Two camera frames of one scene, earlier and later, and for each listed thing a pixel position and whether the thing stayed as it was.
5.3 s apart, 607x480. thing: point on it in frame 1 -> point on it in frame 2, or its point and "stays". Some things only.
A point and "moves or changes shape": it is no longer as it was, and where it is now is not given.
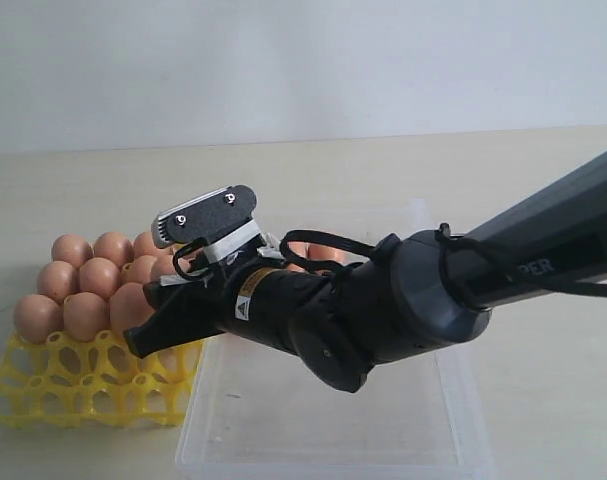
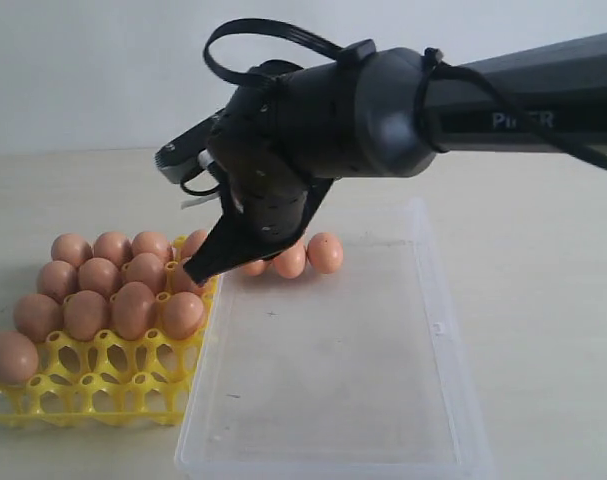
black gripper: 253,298 -> 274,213
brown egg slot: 100,276 stays
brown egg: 301,249 -> 325,253
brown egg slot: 143,245 stays
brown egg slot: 163,265 moves or changes shape
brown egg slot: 71,248 stays
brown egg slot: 85,315 stays
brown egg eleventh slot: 128,307 stays
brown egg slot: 57,279 stays
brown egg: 324,253 -> 291,262
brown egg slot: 36,316 stays
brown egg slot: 114,246 stays
